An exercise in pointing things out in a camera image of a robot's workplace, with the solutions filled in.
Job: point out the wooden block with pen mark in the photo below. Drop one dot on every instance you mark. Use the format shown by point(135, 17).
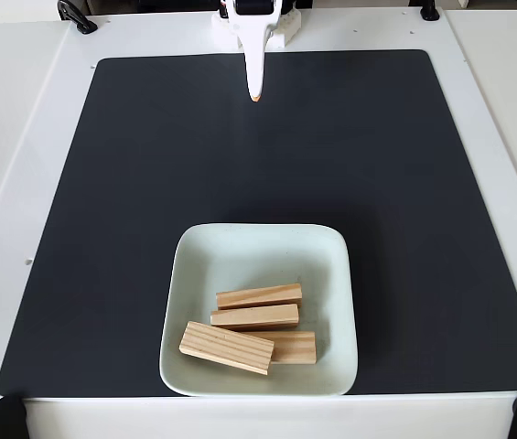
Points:
point(297, 347)

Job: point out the pale green square plate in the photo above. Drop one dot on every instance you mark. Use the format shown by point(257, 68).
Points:
point(258, 256)

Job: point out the wooden block dark grain lines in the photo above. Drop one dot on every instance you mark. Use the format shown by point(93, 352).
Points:
point(226, 347)

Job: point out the black rubber mat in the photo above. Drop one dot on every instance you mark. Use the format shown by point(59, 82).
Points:
point(102, 228)

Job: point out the black table clamp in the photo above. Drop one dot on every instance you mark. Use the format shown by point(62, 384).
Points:
point(429, 9)
point(77, 18)

